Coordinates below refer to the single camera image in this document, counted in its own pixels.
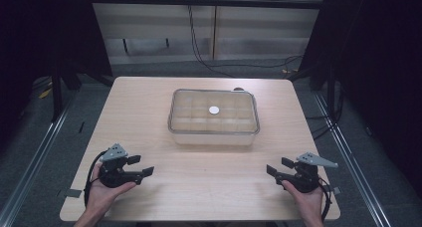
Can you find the black curtain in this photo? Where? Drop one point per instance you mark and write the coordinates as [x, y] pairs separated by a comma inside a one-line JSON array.
[[43, 31], [375, 54]]

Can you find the black tape strip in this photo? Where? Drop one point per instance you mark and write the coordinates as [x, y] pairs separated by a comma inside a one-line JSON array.
[[81, 127]]

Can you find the black horizontal bar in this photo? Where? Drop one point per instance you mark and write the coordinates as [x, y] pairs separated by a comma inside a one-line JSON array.
[[199, 2]]

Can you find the person's left hand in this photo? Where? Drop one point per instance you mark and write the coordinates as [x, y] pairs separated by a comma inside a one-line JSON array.
[[99, 197]]

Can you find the black metal stand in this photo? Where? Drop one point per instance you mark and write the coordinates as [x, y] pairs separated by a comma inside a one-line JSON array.
[[57, 97]]

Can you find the person's right hand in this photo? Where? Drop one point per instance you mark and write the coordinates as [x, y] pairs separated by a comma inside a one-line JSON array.
[[307, 202]]

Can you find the clear lid with grey rim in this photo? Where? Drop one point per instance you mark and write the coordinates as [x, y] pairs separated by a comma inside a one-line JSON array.
[[199, 114]]

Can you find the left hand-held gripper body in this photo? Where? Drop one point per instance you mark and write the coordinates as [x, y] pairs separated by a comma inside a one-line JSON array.
[[114, 179]]

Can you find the grey tape piece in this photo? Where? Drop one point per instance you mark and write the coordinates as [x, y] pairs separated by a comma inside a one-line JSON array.
[[73, 193], [336, 190]]

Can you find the metal floor rail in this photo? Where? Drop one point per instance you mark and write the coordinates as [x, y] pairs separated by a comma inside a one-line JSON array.
[[351, 160], [36, 154]]

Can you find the yellow tape strip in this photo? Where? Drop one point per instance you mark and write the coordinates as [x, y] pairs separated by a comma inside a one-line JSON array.
[[45, 93]]

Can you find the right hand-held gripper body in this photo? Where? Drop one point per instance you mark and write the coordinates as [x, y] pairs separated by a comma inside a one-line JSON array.
[[303, 180]]

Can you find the clear plastic container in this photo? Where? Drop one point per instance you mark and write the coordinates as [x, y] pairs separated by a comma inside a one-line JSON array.
[[212, 139]]

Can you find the small dark round object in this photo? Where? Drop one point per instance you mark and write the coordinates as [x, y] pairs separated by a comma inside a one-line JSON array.
[[238, 89]]

